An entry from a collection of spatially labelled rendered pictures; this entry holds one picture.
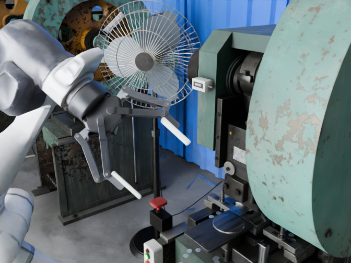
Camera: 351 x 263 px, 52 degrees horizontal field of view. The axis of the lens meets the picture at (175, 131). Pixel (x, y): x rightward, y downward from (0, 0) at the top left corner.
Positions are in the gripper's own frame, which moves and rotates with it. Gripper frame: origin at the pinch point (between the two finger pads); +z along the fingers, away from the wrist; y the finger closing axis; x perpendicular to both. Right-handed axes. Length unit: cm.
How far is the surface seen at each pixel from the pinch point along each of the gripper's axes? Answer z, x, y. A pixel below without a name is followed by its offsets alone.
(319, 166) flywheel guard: 24.0, -1.6, -21.8
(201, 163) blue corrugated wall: 36, -275, -47
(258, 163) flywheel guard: 16.9, -13.3, -16.8
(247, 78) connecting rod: 3, -46, -44
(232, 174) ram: 25, -68, -21
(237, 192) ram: 30, -64, -16
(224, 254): 44, -73, 4
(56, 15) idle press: -97, -135, -33
